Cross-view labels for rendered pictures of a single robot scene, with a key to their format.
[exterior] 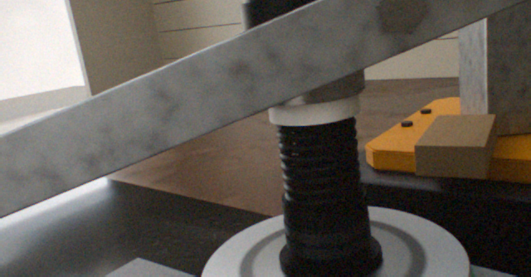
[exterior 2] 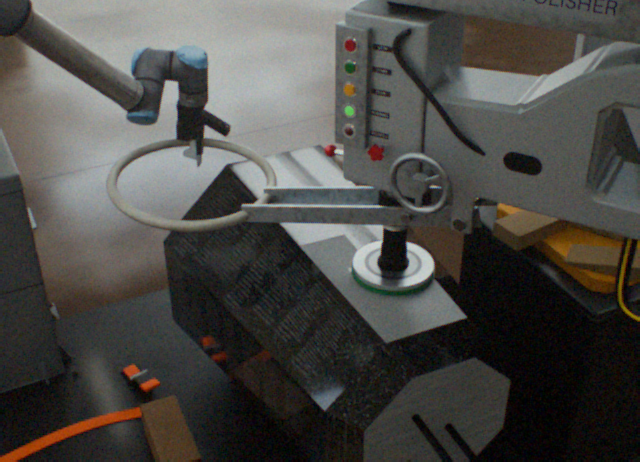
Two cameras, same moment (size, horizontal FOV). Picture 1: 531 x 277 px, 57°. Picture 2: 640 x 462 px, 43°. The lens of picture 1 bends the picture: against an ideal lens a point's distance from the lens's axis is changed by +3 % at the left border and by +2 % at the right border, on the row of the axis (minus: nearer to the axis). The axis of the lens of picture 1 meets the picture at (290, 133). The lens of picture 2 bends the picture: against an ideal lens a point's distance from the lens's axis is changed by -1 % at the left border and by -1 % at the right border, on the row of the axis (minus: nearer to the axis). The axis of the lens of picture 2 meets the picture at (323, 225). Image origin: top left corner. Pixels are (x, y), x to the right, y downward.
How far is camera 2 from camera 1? 1.79 m
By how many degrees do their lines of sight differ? 31
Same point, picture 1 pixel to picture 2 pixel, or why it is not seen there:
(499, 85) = not seen: hidden behind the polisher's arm
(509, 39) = not seen: hidden behind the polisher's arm
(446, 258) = (421, 275)
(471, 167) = (513, 243)
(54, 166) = (324, 217)
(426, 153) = (498, 228)
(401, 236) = (419, 264)
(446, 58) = not seen: outside the picture
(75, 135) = (330, 213)
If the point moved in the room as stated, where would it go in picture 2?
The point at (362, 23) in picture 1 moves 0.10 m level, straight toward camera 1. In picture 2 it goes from (398, 216) to (375, 234)
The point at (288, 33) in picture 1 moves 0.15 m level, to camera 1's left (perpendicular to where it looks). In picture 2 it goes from (381, 211) to (327, 197)
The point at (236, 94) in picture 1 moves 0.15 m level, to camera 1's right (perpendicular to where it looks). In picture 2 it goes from (367, 219) to (423, 234)
